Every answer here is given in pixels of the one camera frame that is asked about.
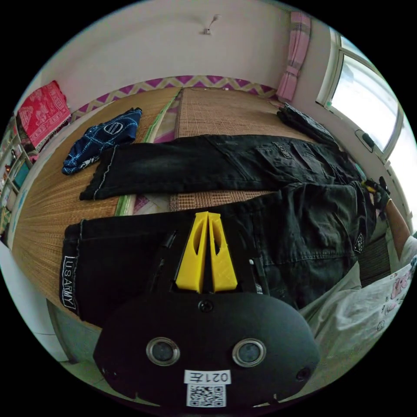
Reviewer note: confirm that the blue garment with white lines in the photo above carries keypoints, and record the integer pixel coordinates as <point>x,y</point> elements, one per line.
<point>97,140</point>

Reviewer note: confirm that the red patterned cloth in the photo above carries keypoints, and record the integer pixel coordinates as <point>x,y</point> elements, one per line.
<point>42,110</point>

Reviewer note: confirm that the pink curtain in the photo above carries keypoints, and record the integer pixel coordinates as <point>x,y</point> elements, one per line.
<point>294,58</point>

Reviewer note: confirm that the person's body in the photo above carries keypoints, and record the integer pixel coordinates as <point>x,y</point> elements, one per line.
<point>352,309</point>

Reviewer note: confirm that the person's right hand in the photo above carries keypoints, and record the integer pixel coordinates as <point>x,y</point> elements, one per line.
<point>383,202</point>

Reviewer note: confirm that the folded black garment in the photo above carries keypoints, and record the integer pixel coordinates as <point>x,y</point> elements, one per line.
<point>306,122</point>

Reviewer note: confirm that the shelf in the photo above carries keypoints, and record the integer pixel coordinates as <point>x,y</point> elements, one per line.
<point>13,176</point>

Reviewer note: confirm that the window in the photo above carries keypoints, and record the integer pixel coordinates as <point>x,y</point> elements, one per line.
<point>365,91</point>

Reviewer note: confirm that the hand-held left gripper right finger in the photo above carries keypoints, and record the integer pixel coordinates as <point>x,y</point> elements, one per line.
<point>223,267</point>

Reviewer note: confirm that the black pants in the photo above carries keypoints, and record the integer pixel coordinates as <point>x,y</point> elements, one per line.
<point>293,234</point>

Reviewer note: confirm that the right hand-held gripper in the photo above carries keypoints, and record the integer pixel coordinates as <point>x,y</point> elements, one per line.
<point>380,186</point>

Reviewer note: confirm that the bed with woven mat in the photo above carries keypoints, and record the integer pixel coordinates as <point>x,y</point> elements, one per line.
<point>49,211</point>

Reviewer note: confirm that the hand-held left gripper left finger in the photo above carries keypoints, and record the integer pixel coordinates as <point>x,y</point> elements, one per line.
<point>190,260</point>

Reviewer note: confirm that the person's right forearm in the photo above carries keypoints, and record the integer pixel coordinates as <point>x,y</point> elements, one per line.
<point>399,228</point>

